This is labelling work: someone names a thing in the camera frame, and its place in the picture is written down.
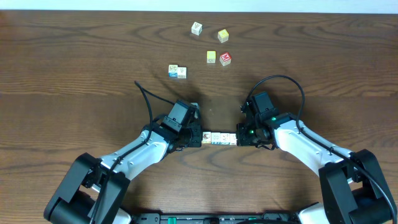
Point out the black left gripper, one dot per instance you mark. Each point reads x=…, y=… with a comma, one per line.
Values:
x=195, y=137

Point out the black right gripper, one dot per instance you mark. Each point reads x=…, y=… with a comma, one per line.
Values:
x=242, y=139

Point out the wooden block brown picture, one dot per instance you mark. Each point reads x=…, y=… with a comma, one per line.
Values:
x=206, y=139

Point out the wooden block drawing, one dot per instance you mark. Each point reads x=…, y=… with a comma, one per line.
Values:
x=225, y=138

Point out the wooden block with drawing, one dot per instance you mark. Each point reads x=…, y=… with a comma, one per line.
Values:
x=232, y=139

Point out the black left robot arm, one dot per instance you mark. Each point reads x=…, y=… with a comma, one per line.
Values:
x=93, y=189

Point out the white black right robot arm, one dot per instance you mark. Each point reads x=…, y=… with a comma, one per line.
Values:
x=353, y=186

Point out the wooden block beside blue block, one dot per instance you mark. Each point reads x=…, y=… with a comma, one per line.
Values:
x=182, y=73

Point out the blue side wooden block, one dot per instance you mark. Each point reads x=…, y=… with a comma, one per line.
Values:
x=173, y=70

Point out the red letter M block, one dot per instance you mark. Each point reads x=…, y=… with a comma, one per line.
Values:
x=225, y=59

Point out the yellow top wooden block near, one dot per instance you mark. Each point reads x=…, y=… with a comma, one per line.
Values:
x=210, y=56

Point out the yellow wooden block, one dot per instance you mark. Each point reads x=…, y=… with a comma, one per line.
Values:
x=210, y=56
x=223, y=35

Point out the yellow top wooden block far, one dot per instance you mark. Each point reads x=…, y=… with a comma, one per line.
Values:
x=223, y=35

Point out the plain wooden block far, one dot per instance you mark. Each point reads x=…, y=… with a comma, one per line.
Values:
x=196, y=28

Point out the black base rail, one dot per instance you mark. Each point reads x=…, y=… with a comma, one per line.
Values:
x=226, y=218

